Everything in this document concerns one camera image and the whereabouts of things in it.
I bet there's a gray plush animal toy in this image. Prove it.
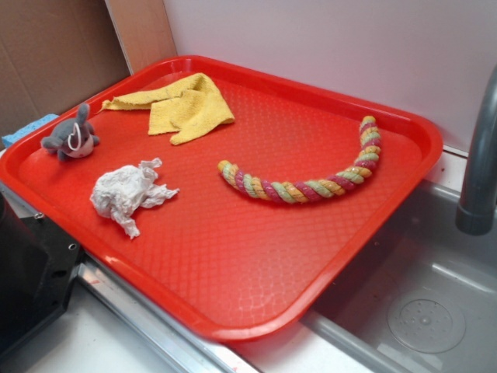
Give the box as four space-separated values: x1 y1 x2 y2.
40 103 100 162

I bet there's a yellow cloth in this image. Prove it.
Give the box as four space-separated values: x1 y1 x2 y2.
101 73 235 145

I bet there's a crumpled white paper tissue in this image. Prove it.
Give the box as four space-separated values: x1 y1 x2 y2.
90 158 179 239

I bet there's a gray toy sink basin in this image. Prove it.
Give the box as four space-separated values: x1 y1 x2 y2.
232 179 497 373

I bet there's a gray faucet spout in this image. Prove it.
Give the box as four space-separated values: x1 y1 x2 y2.
456 70 496 235

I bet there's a brown cardboard panel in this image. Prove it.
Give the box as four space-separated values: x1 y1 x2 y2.
1 1 176 136

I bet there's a blue sponge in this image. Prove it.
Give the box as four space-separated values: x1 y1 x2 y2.
2 113 58 148

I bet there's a multicolor twisted rope toy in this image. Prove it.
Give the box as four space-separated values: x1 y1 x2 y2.
217 116 381 204

